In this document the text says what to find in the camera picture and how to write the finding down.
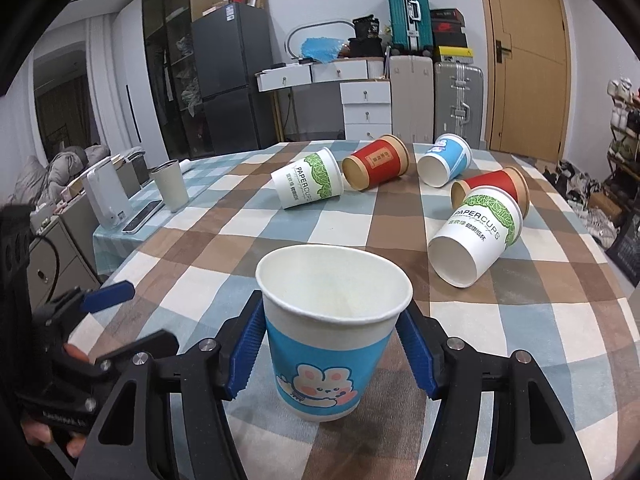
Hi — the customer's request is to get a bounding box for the white box device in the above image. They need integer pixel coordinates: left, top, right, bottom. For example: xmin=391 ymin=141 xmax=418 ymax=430
xmin=81 ymin=157 xmax=132 ymax=230

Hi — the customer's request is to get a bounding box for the teal suitcase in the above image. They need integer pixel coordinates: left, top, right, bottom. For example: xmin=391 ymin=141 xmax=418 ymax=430
xmin=388 ymin=0 xmax=434 ymax=58

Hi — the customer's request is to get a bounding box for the wooden door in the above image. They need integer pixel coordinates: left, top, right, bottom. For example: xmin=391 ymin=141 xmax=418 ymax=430
xmin=483 ymin=0 xmax=570 ymax=162

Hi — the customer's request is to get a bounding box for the grey sofa with blankets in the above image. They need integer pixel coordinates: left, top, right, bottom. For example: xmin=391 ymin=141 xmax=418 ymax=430
xmin=8 ymin=144 xmax=111 ymax=206

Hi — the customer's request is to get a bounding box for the black refrigerator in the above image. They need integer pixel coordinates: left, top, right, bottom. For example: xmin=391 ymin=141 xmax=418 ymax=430
xmin=192 ymin=2 xmax=277 ymax=155

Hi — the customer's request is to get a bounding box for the shoe rack with shoes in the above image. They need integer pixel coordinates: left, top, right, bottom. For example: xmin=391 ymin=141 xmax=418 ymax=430
xmin=604 ymin=77 xmax=639 ymax=202

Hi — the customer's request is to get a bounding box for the white green paper cup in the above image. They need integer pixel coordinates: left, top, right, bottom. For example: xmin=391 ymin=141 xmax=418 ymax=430
xmin=271 ymin=148 xmax=344 ymax=209
xmin=427 ymin=185 xmax=523 ymax=288

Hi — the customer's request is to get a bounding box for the red paper cup right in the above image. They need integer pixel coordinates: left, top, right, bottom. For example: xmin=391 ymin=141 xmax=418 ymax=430
xmin=450 ymin=166 xmax=529 ymax=217

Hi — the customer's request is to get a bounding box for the white green paper cup far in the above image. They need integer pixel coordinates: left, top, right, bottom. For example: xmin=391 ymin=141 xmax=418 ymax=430
xmin=271 ymin=148 xmax=344 ymax=209

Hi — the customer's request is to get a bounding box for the white green paper cup near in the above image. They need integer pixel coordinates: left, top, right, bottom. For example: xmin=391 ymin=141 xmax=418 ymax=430
xmin=427 ymin=185 xmax=523 ymax=288

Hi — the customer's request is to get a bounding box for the white drawer desk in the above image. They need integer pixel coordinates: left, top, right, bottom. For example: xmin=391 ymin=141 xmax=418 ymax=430
xmin=256 ymin=58 xmax=392 ymax=141

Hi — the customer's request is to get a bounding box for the grey side cabinet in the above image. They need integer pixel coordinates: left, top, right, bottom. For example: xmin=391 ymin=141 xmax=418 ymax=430
xmin=27 ymin=217 xmax=101 ymax=310

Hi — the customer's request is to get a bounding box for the red paper cup far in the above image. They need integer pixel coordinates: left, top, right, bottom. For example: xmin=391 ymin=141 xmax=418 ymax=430
xmin=342 ymin=134 xmax=409 ymax=191

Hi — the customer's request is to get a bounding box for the blue plastic bag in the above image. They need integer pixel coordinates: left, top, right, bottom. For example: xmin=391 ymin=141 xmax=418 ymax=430
xmin=300 ymin=37 xmax=346 ymax=64

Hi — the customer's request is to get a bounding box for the dark glass cabinet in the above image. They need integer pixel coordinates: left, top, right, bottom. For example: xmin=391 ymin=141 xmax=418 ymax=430
xmin=142 ymin=0 xmax=214 ymax=159

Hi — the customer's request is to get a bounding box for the white suitcase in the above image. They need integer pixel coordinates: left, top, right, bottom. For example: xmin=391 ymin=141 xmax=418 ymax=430
xmin=390 ymin=55 xmax=434 ymax=144

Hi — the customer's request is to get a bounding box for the white tumbler mug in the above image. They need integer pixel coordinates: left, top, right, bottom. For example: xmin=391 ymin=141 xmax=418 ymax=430
xmin=150 ymin=159 xmax=189 ymax=212

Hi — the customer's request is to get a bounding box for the silver suitcase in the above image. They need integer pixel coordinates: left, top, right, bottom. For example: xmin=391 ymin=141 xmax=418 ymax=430
xmin=434 ymin=62 xmax=484 ymax=148

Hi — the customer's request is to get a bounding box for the smartphone on table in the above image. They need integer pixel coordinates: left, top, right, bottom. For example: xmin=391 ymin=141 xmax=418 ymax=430
xmin=122 ymin=200 xmax=164 ymax=234

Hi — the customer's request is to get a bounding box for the person's left hand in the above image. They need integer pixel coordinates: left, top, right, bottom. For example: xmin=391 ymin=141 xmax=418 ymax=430
xmin=20 ymin=342 xmax=92 ymax=460

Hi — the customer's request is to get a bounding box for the checkered tablecloth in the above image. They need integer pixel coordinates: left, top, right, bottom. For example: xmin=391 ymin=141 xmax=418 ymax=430
xmin=72 ymin=143 xmax=639 ymax=479

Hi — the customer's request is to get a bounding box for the blue bunny paper cup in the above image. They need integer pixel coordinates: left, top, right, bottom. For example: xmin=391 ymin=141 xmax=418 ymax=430
xmin=255 ymin=244 xmax=413 ymax=422

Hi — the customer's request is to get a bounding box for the red paper cup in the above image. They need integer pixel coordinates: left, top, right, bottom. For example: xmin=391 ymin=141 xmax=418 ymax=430
xmin=450 ymin=166 xmax=529 ymax=217
xmin=342 ymin=134 xmax=409 ymax=191

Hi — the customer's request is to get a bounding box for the black red shoe box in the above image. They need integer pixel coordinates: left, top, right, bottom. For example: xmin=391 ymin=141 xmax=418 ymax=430
xmin=430 ymin=8 xmax=469 ymax=48

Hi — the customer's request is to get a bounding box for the blue white paper cup far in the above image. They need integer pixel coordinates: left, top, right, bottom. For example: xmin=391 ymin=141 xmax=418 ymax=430
xmin=416 ymin=133 xmax=472 ymax=188

